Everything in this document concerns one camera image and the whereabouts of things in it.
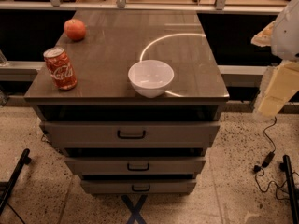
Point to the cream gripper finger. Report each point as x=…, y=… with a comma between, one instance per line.
x=263, y=38
x=278, y=89

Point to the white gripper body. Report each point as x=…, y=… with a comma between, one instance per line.
x=286, y=36

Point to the white bowl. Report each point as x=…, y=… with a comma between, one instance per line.
x=151, y=78

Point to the red apple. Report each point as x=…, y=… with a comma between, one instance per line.
x=75, y=29

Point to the black stand leg right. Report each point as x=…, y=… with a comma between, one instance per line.
x=286, y=167

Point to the black stand leg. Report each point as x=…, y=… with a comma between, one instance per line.
x=7, y=186
x=286, y=167

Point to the grey drawer cabinet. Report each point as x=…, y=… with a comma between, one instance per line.
x=115, y=41

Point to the bottom grey drawer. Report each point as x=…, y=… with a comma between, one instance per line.
x=138, y=186

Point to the grey drawer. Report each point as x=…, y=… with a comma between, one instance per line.
x=138, y=186
x=136, y=165
x=153, y=134

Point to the red cola can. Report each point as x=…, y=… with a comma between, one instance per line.
x=60, y=68

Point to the middle grey drawer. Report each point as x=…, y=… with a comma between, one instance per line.
x=136, y=165

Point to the top grey drawer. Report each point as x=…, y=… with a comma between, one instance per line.
x=153, y=134

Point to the black stand leg left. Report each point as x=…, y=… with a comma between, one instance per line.
x=7, y=186

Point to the metal railing frame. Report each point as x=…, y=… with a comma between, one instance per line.
x=140, y=3

